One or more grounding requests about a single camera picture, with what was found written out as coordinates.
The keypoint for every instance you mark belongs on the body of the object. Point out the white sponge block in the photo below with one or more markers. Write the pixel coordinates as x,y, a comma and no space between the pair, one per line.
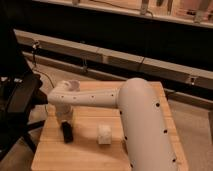
104,135

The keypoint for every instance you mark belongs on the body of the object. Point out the black office chair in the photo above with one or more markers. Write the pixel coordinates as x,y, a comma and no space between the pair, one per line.
19,94

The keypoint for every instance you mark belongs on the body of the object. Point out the black eraser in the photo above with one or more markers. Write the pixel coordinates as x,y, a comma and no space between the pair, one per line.
67,132

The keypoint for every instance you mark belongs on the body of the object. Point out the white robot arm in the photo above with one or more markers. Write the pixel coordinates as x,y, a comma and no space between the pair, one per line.
146,135

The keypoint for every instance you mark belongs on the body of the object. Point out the wooden table board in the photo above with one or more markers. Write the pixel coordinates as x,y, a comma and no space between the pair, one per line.
84,153

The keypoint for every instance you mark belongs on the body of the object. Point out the long wooden beam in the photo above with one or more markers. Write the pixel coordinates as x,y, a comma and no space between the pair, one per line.
170,71

